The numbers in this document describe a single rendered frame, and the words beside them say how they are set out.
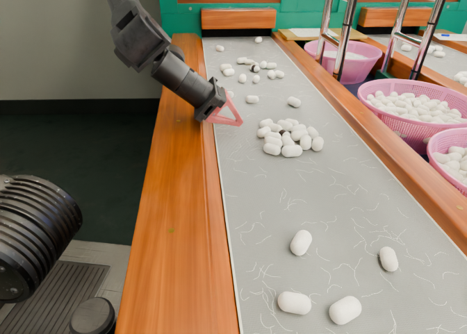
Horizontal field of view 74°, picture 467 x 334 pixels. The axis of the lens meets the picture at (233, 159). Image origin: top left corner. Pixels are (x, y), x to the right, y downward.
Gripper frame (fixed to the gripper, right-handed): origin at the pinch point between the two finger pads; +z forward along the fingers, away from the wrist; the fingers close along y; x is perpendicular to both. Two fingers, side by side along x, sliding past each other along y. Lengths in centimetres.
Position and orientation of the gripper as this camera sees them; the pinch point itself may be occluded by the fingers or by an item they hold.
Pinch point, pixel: (238, 121)
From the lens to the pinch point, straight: 65.4
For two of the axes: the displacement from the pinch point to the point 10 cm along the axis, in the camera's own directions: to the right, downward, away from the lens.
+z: 7.5, 5.0, 4.3
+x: -6.5, 6.7, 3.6
